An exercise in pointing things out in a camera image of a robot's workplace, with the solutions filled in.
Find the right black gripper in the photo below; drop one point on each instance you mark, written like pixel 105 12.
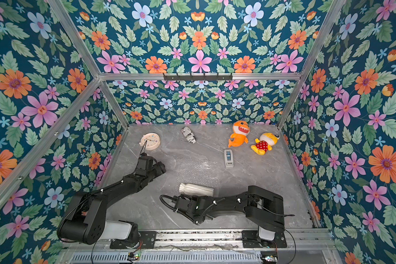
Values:
pixel 177 202

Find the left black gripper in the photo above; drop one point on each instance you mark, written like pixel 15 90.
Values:
pixel 160 169

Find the clear bubble wrap sheet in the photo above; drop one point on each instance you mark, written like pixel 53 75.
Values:
pixel 198 171

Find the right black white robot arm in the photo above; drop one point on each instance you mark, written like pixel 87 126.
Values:
pixel 260 206

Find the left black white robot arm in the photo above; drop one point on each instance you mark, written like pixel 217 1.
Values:
pixel 85 219

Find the pink round alarm clock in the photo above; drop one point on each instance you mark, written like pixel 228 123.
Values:
pixel 150 141

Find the silver toy car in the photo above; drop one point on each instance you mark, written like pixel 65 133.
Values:
pixel 189 135

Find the white grey remote device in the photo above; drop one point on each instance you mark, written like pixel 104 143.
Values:
pixel 228 158

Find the orange shark plush toy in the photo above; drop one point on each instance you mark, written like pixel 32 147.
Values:
pixel 240 134

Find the yellow shark plush toy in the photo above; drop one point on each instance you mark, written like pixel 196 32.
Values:
pixel 265 143

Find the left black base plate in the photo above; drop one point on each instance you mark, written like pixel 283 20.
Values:
pixel 136 240

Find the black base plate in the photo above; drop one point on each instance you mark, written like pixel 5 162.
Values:
pixel 262 238
pixel 136 240

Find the white slotted cable duct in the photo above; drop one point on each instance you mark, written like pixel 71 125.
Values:
pixel 168 257

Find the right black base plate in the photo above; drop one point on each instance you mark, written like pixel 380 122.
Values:
pixel 262 238

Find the black hook rail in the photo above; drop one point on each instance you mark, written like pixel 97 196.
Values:
pixel 197 77

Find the aluminium front rail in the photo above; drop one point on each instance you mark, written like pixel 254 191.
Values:
pixel 190 240

